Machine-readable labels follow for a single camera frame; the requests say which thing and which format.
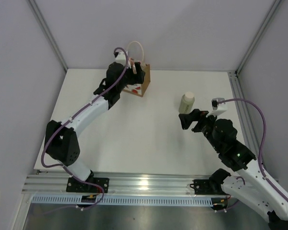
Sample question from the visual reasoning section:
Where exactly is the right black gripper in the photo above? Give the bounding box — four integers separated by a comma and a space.
178, 109, 221, 151

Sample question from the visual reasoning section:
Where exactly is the green bottle white cap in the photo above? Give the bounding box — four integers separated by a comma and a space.
179, 92, 195, 114

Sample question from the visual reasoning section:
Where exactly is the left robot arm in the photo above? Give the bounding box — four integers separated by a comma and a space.
41, 62, 145, 192

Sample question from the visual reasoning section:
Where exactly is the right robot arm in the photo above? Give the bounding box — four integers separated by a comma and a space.
179, 109, 288, 230

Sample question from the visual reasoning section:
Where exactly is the watermelon print canvas bag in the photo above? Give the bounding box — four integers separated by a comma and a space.
123, 41, 151, 97

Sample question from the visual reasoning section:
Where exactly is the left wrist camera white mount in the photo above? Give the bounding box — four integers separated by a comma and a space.
114, 51, 129, 66

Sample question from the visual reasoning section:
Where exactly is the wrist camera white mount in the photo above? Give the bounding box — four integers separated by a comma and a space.
114, 51, 129, 66
206, 98, 228, 117

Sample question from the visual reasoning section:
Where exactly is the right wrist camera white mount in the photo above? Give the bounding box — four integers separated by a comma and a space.
206, 98, 228, 117

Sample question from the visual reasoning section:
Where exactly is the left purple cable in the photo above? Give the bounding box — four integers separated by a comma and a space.
41, 47, 132, 213

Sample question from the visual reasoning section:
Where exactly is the right side aluminium rail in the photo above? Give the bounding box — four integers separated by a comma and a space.
228, 70, 263, 157

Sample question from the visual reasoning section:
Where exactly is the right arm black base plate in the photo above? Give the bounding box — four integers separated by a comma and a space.
189, 179, 225, 195

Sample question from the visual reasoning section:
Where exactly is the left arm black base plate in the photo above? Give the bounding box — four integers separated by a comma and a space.
66, 172, 110, 193

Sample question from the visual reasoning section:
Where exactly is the left aluminium frame post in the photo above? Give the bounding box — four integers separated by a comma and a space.
26, 0, 68, 72

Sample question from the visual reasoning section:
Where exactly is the aluminium frame post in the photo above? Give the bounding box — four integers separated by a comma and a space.
26, 0, 68, 72
235, 0, 285, 77

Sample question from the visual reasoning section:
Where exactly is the aluminium mounting rail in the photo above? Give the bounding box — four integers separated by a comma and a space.
22, 170, 209, 196

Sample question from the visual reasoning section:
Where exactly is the white slotted cable duct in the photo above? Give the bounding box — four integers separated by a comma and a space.
31, 195, 213, 207

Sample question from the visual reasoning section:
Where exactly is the right aluminium frame post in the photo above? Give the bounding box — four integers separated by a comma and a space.
235, 0, 285, 77

